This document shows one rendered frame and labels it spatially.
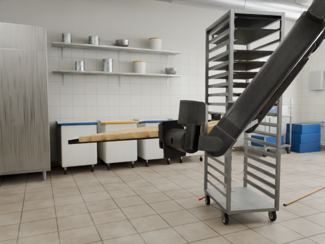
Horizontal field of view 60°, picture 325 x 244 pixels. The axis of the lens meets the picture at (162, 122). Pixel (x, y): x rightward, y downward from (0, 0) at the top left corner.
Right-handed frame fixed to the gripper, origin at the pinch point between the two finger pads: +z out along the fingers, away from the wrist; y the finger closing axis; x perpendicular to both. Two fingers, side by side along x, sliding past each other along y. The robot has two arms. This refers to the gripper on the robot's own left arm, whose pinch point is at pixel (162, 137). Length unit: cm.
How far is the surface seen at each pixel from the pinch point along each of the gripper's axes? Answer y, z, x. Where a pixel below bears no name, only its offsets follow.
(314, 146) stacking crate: 95, 365, 484
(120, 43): -126, 387, 85
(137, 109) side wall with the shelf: -15, 419, 115
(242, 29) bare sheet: -70, 115, 122
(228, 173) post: 48, 121, 103
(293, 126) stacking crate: 46, 380, 445
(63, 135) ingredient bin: 15, 349, -19
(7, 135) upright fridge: 7, 321, -87
